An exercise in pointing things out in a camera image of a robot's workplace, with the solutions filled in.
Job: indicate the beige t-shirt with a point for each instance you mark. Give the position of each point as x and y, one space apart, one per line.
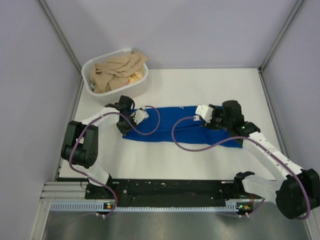
117 72

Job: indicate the blue printed t-shirt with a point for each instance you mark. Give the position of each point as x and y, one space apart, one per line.
186 132

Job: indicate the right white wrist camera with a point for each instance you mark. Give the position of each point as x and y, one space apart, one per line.
205 112

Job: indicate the aluminium frame rail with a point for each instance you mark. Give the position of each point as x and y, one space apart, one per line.
63 191

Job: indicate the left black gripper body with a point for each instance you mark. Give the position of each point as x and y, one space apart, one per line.
131 118

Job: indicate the slotted cable duct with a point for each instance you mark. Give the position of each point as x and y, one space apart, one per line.
103 207

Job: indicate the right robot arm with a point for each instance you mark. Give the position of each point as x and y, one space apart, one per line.
294 190

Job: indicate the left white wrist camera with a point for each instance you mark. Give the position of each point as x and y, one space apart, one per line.
140 115

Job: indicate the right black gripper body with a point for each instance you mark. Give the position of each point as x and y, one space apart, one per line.
217 120

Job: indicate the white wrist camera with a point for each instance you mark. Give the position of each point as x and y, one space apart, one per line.
140 115
205 112

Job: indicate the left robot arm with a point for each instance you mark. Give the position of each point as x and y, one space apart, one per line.
81 140

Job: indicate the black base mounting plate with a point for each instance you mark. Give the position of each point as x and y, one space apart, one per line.
166 193

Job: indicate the white plastic laundry basket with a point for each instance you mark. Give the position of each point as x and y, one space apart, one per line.
131 90

